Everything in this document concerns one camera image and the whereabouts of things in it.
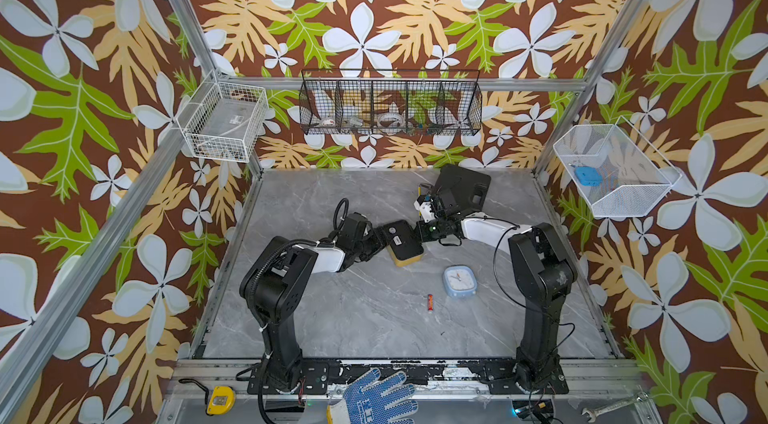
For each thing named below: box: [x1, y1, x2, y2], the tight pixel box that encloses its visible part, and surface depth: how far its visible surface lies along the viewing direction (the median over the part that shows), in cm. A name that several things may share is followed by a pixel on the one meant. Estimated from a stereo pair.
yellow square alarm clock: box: [383, 220, 425, 267], surface depth 97 cm
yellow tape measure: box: [206, 386, 236, 415], surface depth 71 cm
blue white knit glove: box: [326, 367, 418, 424], surface depth 72 cm
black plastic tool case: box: [435, 164, 491, 214], surface depth 110 cm
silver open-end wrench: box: [582, 396, 645, 423], surface depth 72 cm
